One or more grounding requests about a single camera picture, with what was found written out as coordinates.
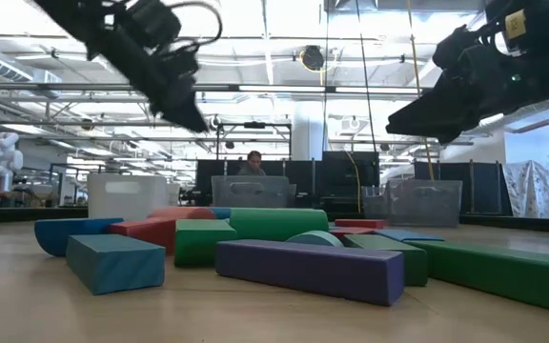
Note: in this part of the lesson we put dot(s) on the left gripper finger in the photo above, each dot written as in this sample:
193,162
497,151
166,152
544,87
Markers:
184,95
186,121

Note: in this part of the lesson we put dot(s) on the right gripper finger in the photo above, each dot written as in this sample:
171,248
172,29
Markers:
460,126
427,116

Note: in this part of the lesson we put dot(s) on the blue half-cylinder block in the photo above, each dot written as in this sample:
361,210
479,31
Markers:
221,213
55,236

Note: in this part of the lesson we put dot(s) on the green square block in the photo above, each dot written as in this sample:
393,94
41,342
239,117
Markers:
203,245

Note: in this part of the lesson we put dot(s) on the green long block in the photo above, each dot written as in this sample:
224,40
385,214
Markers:
494,271
379,243

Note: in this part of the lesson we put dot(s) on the green cylinder block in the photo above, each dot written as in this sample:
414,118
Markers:
279,224

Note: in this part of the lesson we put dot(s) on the teal long block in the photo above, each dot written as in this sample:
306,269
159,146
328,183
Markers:
112,267

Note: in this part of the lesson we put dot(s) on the light teal half-cylinder block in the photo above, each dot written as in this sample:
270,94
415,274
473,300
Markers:
315,239

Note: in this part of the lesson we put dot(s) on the purple long block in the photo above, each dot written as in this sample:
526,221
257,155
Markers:
303,271

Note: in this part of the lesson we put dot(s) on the dark partition panels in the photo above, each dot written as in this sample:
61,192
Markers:
484,190

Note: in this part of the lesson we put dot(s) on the person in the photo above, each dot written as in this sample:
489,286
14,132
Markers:
254,169

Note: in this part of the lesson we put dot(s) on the grey translucent plastic bin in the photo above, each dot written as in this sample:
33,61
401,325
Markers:
422,205
274,195

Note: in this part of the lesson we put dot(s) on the patterned white cloth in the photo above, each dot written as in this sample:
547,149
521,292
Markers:
532,190

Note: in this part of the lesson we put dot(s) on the black monitor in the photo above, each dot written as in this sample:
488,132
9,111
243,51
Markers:
351,176

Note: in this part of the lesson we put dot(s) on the white plastic bin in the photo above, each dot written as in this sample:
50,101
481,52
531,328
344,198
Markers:
131,205

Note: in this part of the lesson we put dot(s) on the black partition screens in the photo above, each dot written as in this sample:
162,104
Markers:
303,174

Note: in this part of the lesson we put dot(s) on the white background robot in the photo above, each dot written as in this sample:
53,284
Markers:
3,159

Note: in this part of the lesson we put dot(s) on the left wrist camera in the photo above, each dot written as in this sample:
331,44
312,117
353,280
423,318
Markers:
153,21

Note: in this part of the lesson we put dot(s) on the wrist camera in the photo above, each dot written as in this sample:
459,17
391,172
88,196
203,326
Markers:
153,21
536,24

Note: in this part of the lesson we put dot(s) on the silver ceiling air duct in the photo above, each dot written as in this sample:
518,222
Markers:
532,112

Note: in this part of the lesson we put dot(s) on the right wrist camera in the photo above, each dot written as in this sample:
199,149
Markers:
536,24

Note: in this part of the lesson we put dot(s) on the black metal frame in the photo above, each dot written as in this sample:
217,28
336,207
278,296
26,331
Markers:
254,125

